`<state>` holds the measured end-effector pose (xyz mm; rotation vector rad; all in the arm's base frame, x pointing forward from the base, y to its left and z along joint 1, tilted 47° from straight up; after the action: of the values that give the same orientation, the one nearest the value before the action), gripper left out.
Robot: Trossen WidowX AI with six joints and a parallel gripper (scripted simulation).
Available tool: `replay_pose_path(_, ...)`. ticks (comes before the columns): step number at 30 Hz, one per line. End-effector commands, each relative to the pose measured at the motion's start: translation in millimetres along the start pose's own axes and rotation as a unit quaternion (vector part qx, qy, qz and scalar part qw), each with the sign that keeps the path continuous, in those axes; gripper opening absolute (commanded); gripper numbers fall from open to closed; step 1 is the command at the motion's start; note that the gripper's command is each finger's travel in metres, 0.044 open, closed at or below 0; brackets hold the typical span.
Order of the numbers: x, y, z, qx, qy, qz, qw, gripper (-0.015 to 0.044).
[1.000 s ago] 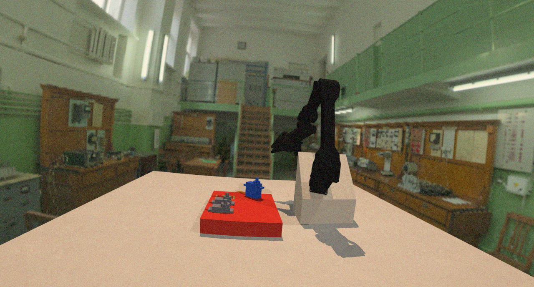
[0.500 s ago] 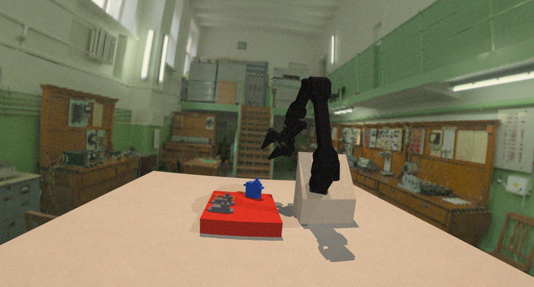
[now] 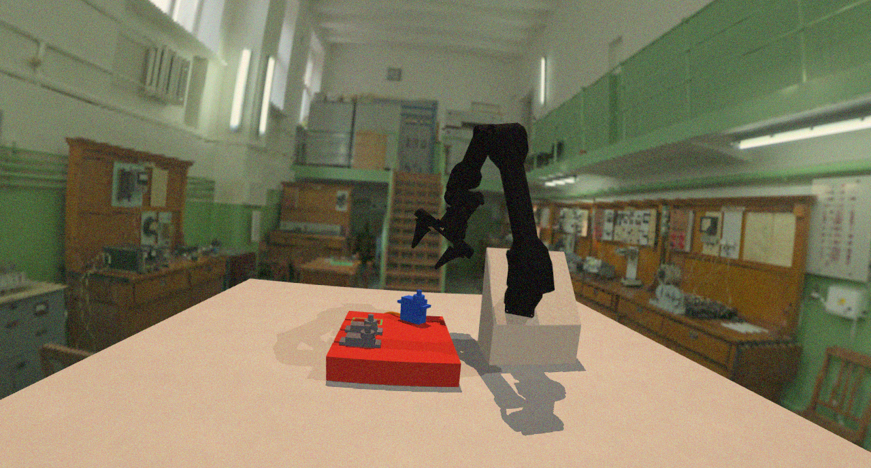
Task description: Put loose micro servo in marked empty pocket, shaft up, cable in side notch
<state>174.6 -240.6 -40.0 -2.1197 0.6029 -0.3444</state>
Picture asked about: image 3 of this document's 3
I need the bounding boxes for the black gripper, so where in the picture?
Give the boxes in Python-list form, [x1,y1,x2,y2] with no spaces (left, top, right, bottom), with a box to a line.
[411,205,474,269]

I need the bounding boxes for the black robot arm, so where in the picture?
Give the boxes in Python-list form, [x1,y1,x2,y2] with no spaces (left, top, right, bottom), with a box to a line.
[444,122,555,318]

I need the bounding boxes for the red flat plate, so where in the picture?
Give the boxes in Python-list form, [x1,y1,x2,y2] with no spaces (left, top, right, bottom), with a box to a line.
[326,311,461,387]

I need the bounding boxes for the blue micro servo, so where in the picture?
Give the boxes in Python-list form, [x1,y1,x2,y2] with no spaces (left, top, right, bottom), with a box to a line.
[385,290,431,324]

